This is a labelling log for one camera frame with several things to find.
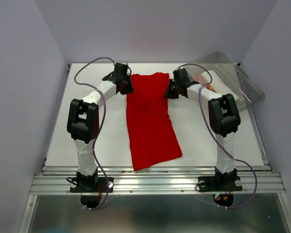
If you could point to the aluminium mounting rail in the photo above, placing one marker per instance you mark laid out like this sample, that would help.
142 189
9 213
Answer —
155 180

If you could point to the rolled white t-shirt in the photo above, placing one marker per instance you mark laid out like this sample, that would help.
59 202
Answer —
218 86

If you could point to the clear plastic bin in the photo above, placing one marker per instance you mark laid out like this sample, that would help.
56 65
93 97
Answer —
232 75

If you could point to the red t-shirt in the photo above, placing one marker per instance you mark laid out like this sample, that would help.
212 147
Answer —
152 138

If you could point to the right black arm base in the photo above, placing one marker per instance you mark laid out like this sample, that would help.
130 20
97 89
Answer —
220 182

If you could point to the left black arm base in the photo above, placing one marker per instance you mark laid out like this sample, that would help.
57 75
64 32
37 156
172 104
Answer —
90 184

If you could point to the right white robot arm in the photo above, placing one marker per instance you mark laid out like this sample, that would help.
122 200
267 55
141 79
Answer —
219 112

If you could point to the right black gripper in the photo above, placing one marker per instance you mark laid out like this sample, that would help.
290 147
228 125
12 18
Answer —
168 94

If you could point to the rolled pink t-shirt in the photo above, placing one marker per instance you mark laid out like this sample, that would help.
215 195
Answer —
203 78

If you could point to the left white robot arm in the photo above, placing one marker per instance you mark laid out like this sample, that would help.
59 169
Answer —
86 115

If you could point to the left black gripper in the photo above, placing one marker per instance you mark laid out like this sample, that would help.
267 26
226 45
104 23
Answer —
129 89

